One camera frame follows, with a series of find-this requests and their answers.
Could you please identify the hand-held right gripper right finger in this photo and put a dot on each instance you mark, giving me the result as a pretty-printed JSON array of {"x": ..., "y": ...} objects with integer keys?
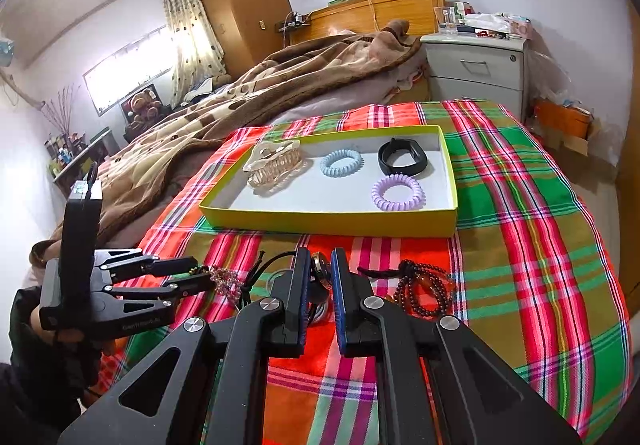
[{"x": 340, "y": 300}]

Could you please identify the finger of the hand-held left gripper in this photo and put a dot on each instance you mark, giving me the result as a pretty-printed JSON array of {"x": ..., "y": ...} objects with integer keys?
[
  {"x": 170, "y": 266},
  {"x": 190, "y": 287}
]

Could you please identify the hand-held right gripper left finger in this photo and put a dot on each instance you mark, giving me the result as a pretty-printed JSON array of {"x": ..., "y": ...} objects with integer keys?
[{"x": 302, "y": 295}]

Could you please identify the metal wristwatch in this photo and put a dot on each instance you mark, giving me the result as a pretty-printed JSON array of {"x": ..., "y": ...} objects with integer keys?
[{"x": 320, "y": 270}]

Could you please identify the yellow-green shallow cardboard box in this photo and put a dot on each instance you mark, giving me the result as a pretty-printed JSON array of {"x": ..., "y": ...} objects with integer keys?
[{"x": 325, "y": 195}]

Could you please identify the large translucent hair claw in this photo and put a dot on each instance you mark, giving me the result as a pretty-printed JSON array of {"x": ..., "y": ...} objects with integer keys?
[{"x": 272, "y": 165}]

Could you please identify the black wristband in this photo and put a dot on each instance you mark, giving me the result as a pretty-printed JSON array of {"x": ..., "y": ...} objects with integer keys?
[{"x": 387, "y": 160}]

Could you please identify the person's left forearm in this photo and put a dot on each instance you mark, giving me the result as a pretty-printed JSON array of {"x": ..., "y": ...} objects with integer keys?
[{"x": 40, "y": 375}]

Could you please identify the person's left hand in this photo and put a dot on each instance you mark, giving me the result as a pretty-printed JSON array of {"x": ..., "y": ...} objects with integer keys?
[{"x": 65, "y": 336}]

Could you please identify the cluttered side table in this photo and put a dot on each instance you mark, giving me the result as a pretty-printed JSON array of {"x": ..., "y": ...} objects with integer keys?
[{"x": 80, "y": 155}]

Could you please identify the brown patterned fleece blanket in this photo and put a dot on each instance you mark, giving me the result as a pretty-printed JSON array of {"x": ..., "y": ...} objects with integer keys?
[{"x": 225, "y": 100}]

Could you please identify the dried branch bouquet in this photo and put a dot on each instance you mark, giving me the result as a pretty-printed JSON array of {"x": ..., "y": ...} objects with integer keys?
[{"x": 60, "y": 110}]

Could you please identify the colourful plaid cloth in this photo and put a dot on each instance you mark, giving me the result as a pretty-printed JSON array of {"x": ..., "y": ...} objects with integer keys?
[{"x": 500, "y": 225}]

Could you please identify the bright window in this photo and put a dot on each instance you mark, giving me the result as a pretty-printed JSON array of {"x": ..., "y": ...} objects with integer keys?
[{"x": 130, "y": 70}]

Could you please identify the mauve quilt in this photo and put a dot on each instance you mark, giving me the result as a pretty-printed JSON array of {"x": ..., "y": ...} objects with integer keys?
[{"x": 350, "y": 95}]

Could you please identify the dotted curtain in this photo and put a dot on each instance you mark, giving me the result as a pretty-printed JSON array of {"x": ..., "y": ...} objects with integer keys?
[{"x": 190, "y": 25}]

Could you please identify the grey nightstand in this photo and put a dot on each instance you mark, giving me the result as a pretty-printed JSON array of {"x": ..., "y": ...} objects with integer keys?
[{"x": 475, "y": 70}]

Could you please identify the orange cardboard box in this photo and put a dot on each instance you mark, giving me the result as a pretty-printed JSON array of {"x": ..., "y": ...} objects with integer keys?
[{"x": 565, "y": 122}]

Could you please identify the wooden headboard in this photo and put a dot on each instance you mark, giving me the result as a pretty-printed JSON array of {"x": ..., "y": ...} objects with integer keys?
[{"x": 400, "y": 7}]

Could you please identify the clear glass cup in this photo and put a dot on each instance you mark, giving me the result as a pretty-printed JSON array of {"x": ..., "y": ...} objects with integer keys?
[{"x": 445, "y": 20}]

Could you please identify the pile of small toiletries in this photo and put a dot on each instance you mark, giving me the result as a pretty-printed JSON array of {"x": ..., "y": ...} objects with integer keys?
[{"x": 495, "y": 22}]

